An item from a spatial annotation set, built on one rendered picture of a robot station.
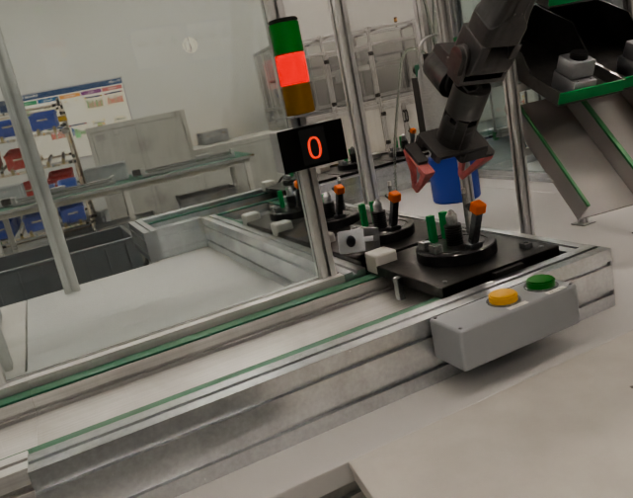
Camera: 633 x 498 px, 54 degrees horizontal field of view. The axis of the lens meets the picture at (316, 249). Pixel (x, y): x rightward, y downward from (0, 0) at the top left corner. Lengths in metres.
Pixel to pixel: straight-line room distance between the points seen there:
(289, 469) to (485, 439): 0.24
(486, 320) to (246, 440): 0.35
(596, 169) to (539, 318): 0.43
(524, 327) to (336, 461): 0.32
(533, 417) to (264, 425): 0.34
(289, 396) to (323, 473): 0.11
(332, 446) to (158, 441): 0.22
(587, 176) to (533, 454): 0.63
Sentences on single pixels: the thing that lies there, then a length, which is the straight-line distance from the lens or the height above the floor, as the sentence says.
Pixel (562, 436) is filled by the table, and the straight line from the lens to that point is 0.80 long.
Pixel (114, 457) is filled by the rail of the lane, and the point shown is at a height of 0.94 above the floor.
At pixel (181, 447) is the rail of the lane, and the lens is 0.80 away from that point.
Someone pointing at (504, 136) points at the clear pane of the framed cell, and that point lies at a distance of 2.30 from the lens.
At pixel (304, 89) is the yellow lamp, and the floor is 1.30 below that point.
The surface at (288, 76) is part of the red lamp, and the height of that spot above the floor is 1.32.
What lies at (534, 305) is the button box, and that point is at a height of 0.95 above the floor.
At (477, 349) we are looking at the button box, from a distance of 0.86.
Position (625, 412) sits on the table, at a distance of 0.85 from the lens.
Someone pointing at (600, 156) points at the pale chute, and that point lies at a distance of 1.30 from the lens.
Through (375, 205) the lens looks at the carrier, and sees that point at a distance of 1.31.
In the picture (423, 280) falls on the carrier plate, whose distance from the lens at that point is 1.02.
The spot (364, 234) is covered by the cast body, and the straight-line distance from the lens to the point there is 1.16.
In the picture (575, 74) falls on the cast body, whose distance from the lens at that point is 1.18.
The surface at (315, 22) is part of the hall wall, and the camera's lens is 12.16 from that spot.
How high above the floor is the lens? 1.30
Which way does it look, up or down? 14 degrees down
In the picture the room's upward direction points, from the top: 12 degrees counter-clockwise
